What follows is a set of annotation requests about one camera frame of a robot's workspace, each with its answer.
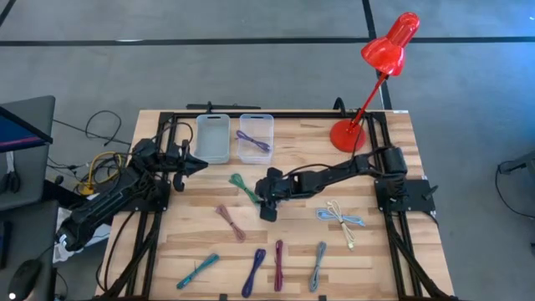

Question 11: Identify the light blue USB cable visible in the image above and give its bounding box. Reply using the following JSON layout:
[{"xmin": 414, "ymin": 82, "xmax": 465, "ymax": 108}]
[{"xmin": 315, "ymin": 207, "xmax": 366, "ymax": 227}]

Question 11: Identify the black left camera cable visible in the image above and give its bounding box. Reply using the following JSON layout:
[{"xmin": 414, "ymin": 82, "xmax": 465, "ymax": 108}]
[{"xmin": 160, "ymin": 120, "xmax": 194, "ymax": 145}]

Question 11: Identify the teal USB cable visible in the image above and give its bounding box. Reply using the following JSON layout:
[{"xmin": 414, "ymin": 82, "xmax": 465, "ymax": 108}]
[{"xmin": 176, "ymin": 253, "xmax": 221, "ymax": 290}]

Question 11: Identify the dark purple USB cable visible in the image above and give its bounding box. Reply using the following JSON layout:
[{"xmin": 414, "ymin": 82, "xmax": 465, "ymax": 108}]
[{"xmin": 241, "ymin": 248, "xmax": 268, "ymax": 298}]

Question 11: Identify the green USB cable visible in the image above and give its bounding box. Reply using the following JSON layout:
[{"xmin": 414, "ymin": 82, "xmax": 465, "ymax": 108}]
[{"xmin": 228, "ymin": 173, "xmax": 262, "ymax": 206}]

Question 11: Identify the cream white USB cable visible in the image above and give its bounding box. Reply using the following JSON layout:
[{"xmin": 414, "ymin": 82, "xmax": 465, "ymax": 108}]
[{"xmin": 327, "ymin": 199, "xmax": 356, "ymax": 251}]

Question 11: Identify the blue screen monitor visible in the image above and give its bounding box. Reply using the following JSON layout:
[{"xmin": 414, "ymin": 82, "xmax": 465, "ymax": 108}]
[{"xmin": 0, "ymin": 104, "xmax": 54, "ymax": 154}]

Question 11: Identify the clear plastic bin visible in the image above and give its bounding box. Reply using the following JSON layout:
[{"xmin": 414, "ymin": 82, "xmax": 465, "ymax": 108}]
[
  {"xmin": 195, "ymin": 113, "xmax": 232, "ymax": 165},
  {"xmin": 237, "ymin": 113, "xmax": 275, "ymax": 165}
]

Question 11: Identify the grey zigzag braided USB cable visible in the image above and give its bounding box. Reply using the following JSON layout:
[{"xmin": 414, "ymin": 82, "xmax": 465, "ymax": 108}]
[{"xmin": 308, "ymin": 241, "xmax": 328, "ymax": 293}]

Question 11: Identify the magenta USB cable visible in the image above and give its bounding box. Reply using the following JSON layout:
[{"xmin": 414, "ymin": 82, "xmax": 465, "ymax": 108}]
[{"xmin": 273, "ymin": 239, "xmax": 284, "ymax": 293}]

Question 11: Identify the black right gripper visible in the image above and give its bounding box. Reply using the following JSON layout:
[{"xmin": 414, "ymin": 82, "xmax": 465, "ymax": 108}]
[{"xmin": 255, "ymin": 166, "xmax": 302, "ymax": 222}]

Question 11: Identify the yellow floor cable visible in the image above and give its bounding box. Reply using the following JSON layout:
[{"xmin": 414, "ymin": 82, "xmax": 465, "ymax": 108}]
[{"xmin": 79, "ymin": 150, "xmax": 126, "ymax": 196}]

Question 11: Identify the light purple USB cable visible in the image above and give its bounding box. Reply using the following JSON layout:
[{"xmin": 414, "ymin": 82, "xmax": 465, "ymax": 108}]
[{"xmin": 236, "ymin": 130, "xmax": 272, "ymax": 153}]

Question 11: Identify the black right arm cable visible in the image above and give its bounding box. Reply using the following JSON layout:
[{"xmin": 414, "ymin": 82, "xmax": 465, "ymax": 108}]
[{"xmin": 349, "ymin": 107, "xmax": 394, "ymax": 162}]

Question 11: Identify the red desk lamp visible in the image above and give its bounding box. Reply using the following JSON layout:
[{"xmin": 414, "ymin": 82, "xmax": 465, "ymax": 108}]
[{"xmin": 329, "ymin": 11, "xmax": 421, "ymax": 154}]

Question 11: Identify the black floor cable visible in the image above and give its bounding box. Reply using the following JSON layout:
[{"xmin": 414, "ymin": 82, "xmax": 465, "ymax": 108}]
[
  {"xmin": 495, "ymin": 161, "xmax": 535, "ymax": 219},
  {"xmin": 53, "ymin": 110, "xmax": 131, "ymax": 147}
]

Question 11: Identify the black computer mouse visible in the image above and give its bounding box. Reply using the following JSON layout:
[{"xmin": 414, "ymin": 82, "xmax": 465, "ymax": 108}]
[{"xmin": 7, "ymin": 258, "xmax": 43, "ymax": 301}]

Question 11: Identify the black aluminium table frame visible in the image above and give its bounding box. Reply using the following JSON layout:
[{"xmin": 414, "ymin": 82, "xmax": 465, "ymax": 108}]
[{"xmin": 95, "ymin": 101, "xmax": 456, "ymax": 301}]

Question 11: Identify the white plastic bag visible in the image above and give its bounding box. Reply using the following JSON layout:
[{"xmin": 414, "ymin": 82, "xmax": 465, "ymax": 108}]
[{"xmin": 52, "ymin": 207, "xmax": 112, "ymax": 264}]

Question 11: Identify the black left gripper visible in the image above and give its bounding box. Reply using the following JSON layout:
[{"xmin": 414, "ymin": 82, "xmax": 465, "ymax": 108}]
[{"xmin": 165, "ymin": 140, "xmax": 209, "ymax": 192}]

